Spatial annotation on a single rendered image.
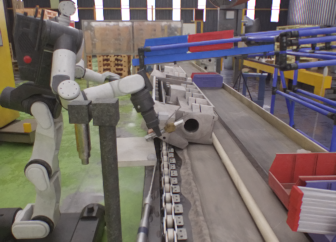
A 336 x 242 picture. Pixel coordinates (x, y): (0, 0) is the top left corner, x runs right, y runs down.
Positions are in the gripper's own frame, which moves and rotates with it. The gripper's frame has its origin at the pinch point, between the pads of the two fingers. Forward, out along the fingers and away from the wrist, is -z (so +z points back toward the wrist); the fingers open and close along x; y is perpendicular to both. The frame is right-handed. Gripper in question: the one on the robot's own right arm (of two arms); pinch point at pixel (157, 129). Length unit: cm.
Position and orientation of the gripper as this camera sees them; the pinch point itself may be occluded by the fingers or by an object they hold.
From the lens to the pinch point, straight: 120.9
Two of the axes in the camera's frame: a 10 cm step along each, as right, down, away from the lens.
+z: -4.3, -8.7, -2.6
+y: -9.0, 4.2, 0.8
